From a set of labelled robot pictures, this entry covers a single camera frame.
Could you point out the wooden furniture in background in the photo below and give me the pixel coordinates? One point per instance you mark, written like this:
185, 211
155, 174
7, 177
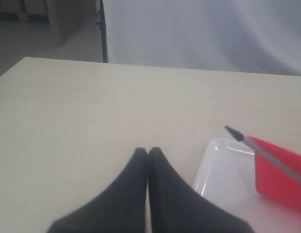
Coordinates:
65, 16

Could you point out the white square plastic tray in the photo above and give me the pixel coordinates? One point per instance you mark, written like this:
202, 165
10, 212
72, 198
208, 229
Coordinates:
225, 177

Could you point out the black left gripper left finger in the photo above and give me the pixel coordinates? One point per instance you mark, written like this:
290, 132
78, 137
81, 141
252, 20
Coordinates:
120, 208

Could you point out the black backdrop stand pole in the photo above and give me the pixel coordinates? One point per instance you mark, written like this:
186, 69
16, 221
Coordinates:
102, 25

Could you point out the red flag on pole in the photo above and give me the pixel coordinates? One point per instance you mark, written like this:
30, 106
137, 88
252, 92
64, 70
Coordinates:
277, 170

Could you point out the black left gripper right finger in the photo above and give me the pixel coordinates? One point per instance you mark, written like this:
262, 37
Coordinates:
176, 208

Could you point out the white backdrop cloth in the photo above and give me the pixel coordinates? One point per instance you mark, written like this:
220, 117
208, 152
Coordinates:
260, 36

